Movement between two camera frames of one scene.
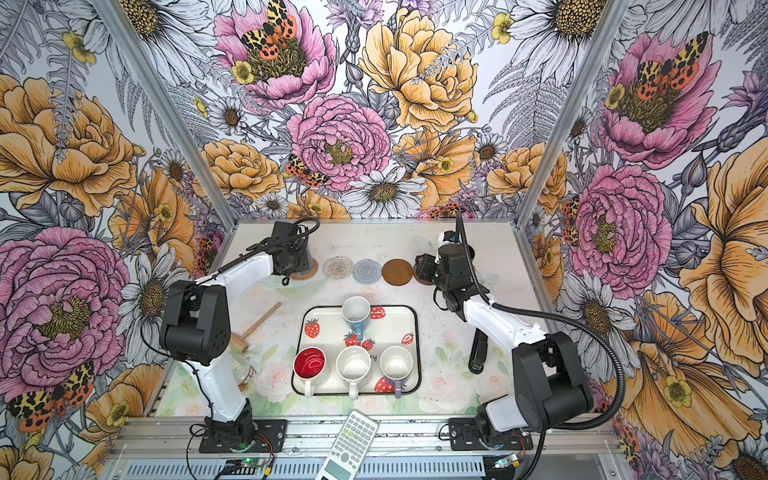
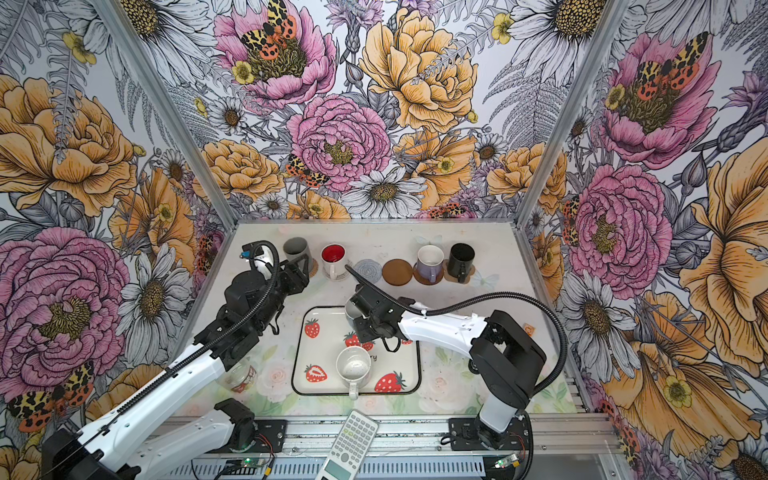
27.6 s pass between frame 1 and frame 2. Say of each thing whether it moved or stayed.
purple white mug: moved
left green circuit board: stayed
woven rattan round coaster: stayed
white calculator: stayed
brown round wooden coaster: stayed
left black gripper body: moved
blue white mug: stayed
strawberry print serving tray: stayed
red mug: moved
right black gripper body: moved
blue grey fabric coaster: stayed
